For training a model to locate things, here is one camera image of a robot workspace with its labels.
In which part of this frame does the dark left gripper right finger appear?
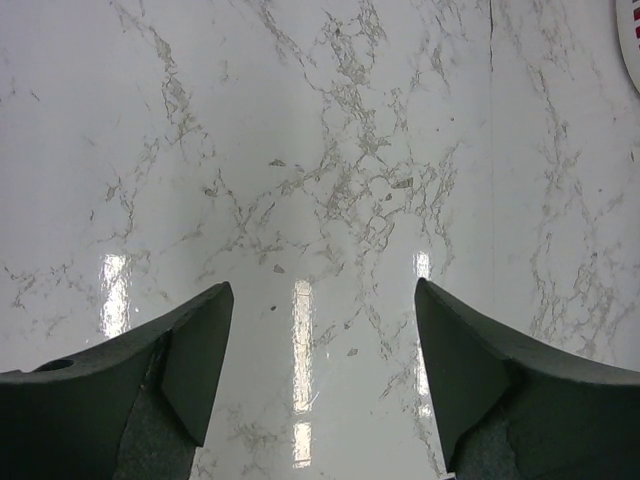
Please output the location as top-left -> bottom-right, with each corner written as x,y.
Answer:
414,278 -> 639,479

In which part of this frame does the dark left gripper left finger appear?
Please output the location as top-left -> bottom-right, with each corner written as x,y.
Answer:
1,282 -> 234,479

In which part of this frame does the white laundry basket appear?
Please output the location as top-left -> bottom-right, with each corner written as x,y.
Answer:
615,0 -> 640,91

